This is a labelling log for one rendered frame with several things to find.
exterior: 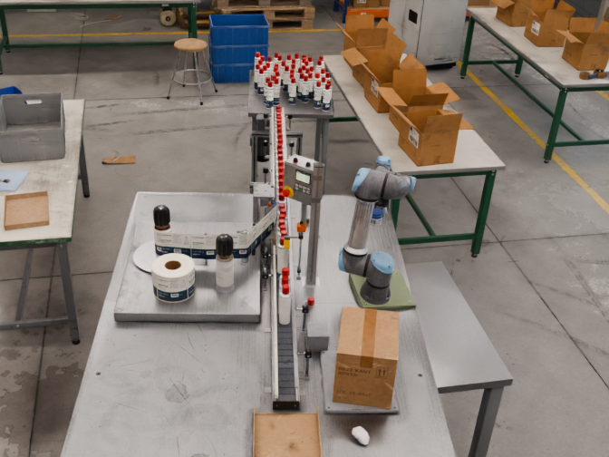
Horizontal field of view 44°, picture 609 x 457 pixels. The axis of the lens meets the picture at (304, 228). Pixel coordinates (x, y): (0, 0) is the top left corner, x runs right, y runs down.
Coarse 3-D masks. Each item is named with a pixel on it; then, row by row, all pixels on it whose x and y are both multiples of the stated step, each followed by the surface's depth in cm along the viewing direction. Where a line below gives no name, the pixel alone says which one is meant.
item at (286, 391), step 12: (288, 252) 395; (276, 264) 386; (288, 264) 386; (276, 276) 377; (276, 288) 368; (276, 300) 361; (276, 312) 353; (288, 336) 339; (288, 348) 332; (288, 360) 326; (288, 372) 320; (288, 384) 314; (288, 396) 308
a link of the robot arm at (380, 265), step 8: (368, 256) 360; (376, 256) 359; (384, 256) 360; (368, 264) 358; (376, 264) 355; (384, 264) 355; (392, 264) 358; (368, 272) 358; (376, 272) 357; (384, 272) 356; (368, 280) 363; (376, 280) 359; (384, 280) 359
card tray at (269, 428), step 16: (256, 416) 304; (272, 416) 304; (288, 416) 305; (304, 416) 305; (256, 432) 297; (272, 432) 298; (288, 432) 298; (304, 432) 298; (320, 432) 294; (256, 448) 290; (272, 448) 291; (288, 448) 291; (304, 448) 292; (320, 448) 289
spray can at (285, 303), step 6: (282, 288) 337; (288, 288) 336; (282, 294) 338; (288, 294) 338; (282, 300) 338; (288, 300) 338; (282, 306) 340; (288, 306) 340; (282, 312) 342; (288, 312) 342; (282, 318) 344; (288, 318) 344; (282, 324) 345; (288, 324) 346
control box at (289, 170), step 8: (288, 160) 354; (304, 160) 354; (312, 160) 355; (288, 168) 353; (296, 168) 350; (304, 168) 349; (312, 168) 349; (288, 176) 355; (312, 176) 347; (288, 184) 357; (304, 184) 352; (312, 184) 350; (296, 192) 357; (296, 200) 360; (304, 200) 356
